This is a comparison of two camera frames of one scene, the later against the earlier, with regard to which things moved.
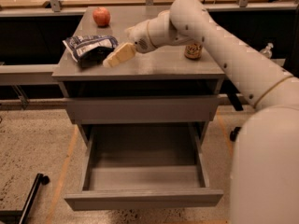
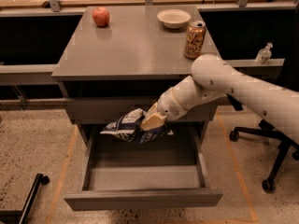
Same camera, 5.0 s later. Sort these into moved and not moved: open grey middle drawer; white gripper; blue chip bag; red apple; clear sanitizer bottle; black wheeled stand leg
Moved: white gripper; blue chip bag
Not moved: clear sanitizer bottle; red apple; black wheeled stand leg; open grey middle drawer
